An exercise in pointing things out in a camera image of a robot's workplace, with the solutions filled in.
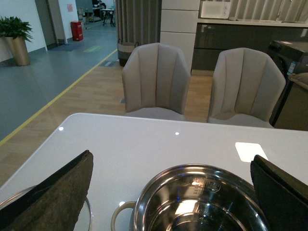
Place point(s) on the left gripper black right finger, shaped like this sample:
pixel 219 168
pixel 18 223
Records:
pixel 282 198

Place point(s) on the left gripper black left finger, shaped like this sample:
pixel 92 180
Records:
pixel 55 203

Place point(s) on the glass pot lid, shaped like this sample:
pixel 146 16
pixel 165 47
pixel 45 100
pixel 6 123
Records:
pixel 84 222

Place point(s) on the cream electric cooking pot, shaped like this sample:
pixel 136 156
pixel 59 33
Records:
pixel 195 197

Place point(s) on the green potted plant gold pot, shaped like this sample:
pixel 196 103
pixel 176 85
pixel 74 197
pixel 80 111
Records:
pixel 16 32

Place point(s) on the right beige dining chair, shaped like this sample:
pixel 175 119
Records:
pixel 246 86

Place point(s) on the beige dining chair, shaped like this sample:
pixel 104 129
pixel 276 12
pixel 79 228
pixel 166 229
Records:
pixel 155 82
pixel 246 86

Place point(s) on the black washing machine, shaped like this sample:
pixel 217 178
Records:
pixel 291 110

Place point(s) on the left beige dining chair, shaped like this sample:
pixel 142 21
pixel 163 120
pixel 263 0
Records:
pixel 155 82

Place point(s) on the woven laundry basket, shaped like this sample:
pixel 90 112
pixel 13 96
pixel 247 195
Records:
pixel 124 51

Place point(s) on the red bin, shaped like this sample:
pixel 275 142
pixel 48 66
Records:
pixel 76 29

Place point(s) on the dark kitchen counter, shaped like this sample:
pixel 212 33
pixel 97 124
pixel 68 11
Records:
pixel 213 38

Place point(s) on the grey curtain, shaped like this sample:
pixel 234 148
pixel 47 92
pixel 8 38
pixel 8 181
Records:
pixel 138 20

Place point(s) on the white microwave oven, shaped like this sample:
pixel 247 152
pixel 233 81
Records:
pixel 215 9

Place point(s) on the white cabinet column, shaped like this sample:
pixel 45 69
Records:
pixel 178 25

